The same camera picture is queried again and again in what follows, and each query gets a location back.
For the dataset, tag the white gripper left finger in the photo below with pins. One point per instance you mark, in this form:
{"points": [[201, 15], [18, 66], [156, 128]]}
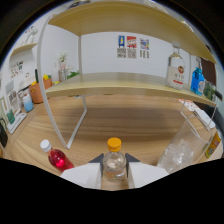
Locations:
{"points": [[83, 175]]}

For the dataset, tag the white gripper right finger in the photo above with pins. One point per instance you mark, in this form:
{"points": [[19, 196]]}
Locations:
{"points": [[146, 173]]}

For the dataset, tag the red liquid small bottle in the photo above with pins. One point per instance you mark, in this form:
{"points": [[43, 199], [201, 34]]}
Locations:
{"points": [[59, 159]]}

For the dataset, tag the orange cap clear bottle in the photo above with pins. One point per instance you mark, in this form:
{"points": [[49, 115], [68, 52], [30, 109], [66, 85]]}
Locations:
{"points": [[114, 166]]}

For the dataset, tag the green measuring cup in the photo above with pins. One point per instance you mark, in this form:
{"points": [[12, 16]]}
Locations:
{"points": [[10, 117]]}

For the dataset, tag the clear glass with ice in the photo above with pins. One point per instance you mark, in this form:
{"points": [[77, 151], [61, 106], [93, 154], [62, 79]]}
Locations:
{"points": [[181, 151]]}

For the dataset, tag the orange printed menu sheet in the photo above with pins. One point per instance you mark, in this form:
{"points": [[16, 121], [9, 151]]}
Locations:
{"points": [[187, 105]]}

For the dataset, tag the white notebook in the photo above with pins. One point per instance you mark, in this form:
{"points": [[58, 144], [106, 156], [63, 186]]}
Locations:
{"points": [[205, 117]]}

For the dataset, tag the white kitchen scale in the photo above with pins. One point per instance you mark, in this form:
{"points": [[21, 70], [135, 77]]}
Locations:
{"points": [[18, 122]]}

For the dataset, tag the black kettle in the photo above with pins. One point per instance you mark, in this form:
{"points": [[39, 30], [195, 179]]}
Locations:
{"points": [[3, 135]]}

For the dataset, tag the orange storage basket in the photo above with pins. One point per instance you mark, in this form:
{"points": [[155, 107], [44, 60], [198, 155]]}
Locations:
{"points": [[38, 92]]}

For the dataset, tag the green potted plant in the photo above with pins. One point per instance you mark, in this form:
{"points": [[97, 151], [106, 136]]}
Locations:
{"points": [[73, 74]]}

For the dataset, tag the blue bottle white label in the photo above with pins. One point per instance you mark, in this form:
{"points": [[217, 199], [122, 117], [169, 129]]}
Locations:
{"points": [[198, 81]]}

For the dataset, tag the dark cylindrical tool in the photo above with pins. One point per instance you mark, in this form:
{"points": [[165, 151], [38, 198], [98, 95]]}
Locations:
{"points": [[218, 96]]}

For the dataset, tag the clear bottle red label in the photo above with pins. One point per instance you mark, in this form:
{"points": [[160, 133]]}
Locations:
{"points": [[175, 71]]}

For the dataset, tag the brown door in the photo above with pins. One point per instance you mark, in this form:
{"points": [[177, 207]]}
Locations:
{"points": [[210, 71]]}

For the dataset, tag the white figurine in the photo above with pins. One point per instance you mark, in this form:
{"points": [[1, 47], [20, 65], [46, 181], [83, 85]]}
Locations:
{"points": [[31, 35]]}

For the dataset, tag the two-tier wooden shelf rack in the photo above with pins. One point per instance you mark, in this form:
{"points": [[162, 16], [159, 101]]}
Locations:
{"points": [[116, 18]]}

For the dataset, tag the black tall drink can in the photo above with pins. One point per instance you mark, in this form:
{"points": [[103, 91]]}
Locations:
{"points": [[79, 2]]}

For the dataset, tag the colourful wall sticker sheet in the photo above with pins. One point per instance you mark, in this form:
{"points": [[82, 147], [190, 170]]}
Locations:
{"points": [[16, 69]]}

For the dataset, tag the colourful wall poster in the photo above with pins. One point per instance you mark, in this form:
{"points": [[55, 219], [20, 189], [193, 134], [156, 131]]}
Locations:
{"points": [[144, 43]]}

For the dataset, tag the red wall poster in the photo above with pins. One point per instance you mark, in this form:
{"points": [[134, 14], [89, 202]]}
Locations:
{"points": [[131, 42]]}

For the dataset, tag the blue wall poster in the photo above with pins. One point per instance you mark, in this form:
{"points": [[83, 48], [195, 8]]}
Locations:
{"points": [[121, 41]]}

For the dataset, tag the wooden wall shelf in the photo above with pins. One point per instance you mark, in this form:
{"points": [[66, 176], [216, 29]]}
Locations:
{"points": [[23, 48]]}

